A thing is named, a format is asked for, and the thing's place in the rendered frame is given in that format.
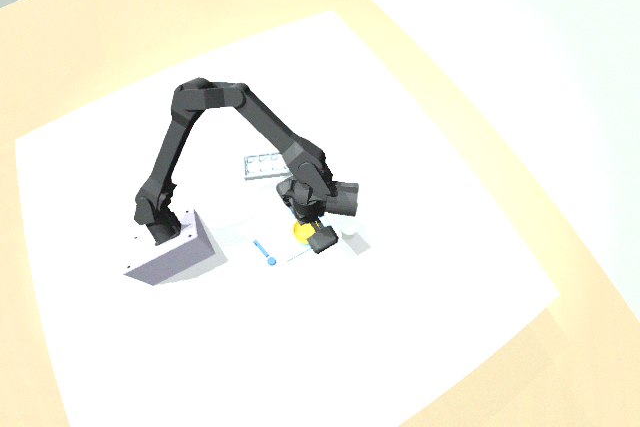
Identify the grey dish rack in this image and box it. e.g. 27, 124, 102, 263
242, 151, 292, 181

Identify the yellow plate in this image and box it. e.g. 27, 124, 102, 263
291, 220, 315, 244

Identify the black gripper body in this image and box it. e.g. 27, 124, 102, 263
275, 180, 339, 254

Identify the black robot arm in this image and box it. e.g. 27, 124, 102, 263
133, 77, 359, 247

